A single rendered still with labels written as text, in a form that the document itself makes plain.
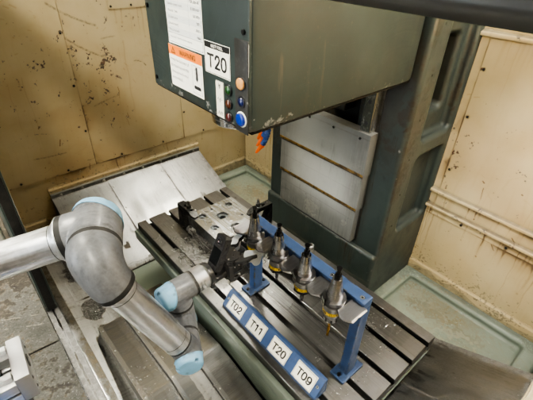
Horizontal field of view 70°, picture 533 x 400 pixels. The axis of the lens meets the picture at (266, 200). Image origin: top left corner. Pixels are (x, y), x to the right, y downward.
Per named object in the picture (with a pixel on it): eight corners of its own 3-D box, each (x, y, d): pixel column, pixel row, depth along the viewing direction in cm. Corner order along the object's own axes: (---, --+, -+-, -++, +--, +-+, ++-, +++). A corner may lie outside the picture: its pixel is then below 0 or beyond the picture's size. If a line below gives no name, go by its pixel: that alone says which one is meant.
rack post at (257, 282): (250, 297, 141) (250, 235, 124) (240, 288, 144) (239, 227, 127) (270, 284, 147) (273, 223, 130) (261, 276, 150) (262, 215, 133)
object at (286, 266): (288, 276, 108) (288, 275, 107) (275, 266, 111) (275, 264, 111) (305, 265, 112) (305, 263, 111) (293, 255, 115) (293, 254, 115)
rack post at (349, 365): (342, 385, 114) (358, 321, 97) (328, 372, 117) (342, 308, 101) (362, 365, 120) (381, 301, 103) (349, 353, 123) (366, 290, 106)
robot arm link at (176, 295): (155, 305, 111) (149, 284, 106) (188, 285, 117) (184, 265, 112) (169, 321, 106) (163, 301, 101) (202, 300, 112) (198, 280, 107)
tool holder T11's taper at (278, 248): (288, 253, 113) (289, 236, 109) (275, 259, 111) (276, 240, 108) (280, 244, 116) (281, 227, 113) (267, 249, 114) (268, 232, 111)
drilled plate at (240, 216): (228, 259, 151) (227, 249, 149) (189, 224, 169) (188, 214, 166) (271, 235, 164) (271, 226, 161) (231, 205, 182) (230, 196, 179)
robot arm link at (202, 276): (184, 265, 112) (200, 281, 107) (197, 258, 114) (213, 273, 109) (188, 282, 116) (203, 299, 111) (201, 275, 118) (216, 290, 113)
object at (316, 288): (316, 300, 101) (316, 298, 101) (302, 288, 104) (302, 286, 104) (334, 287, 105) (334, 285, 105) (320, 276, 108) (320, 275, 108)
